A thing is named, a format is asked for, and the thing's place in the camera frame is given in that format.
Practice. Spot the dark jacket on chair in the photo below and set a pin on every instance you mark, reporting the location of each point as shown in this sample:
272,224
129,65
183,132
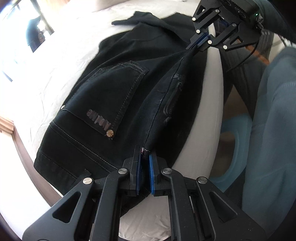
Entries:
34,36

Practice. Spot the light blue slipper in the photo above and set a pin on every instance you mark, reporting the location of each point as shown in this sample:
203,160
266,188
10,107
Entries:
232,152

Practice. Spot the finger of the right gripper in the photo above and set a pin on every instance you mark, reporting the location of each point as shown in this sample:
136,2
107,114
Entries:
205,15
242,35

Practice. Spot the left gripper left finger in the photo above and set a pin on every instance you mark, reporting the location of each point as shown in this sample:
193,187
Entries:
91,210

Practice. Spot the white bed sheet mattress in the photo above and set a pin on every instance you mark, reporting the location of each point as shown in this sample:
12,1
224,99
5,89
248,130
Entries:
144,217

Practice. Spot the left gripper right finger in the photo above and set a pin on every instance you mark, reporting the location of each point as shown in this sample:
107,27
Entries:
198,209

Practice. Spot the black denim pants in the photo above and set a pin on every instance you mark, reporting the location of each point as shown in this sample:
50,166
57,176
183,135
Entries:
142,88

